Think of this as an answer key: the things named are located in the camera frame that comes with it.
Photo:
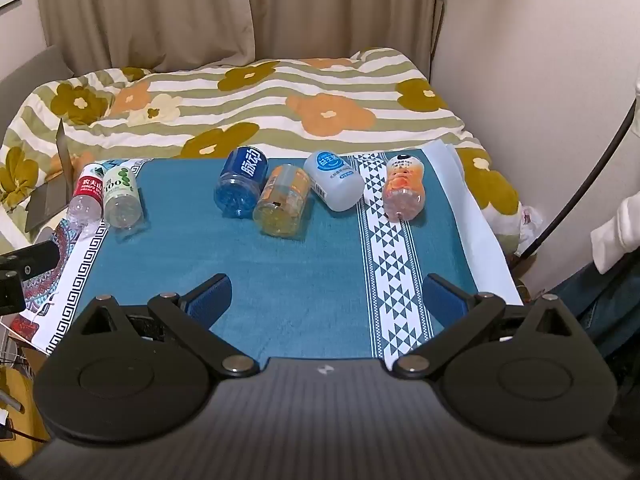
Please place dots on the white bottle blue label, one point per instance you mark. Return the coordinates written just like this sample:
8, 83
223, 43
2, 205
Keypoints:
333, 180

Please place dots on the teal towel with patterned stripe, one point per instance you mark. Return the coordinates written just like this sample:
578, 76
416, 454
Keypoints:
300, 270

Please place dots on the red label water bottle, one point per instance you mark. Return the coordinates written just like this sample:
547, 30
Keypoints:
87, 191

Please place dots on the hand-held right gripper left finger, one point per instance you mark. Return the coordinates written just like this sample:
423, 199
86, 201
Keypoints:
210, 299

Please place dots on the beige curtain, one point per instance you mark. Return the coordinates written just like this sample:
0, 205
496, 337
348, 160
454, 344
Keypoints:
300, 10

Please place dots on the crumpled plastic bag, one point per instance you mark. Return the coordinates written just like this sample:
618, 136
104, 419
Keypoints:
531, 221

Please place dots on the patterned cloth with key border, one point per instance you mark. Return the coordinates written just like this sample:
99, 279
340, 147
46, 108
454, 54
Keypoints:
70, 271

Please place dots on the green label clear bottle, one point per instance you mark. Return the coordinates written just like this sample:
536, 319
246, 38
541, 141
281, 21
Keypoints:
121, 196

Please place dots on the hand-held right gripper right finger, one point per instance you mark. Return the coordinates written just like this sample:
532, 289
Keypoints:
445, 301

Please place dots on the grey headboard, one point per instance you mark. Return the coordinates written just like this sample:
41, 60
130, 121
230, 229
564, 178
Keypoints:
25, 76

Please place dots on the person's white top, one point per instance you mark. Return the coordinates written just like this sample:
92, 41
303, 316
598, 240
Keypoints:
617, 232

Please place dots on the white sheet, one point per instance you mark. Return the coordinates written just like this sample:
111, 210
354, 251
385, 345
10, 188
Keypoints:
492, 260

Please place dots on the person's jeans leg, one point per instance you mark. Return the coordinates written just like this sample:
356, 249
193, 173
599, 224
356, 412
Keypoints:
610, 306

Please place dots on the clear bottle orange label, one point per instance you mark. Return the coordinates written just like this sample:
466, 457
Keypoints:
403, 186

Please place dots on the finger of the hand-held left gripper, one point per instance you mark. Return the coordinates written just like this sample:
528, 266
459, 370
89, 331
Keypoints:
10, 291
32, 258

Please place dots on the yellow orange label bottle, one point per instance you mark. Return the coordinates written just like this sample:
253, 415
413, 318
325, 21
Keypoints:
282, 201

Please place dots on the open laptop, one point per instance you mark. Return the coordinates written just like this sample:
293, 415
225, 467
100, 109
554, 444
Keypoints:
47, 201

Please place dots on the floral striped blanket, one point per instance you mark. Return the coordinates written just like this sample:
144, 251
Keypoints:
300, 110

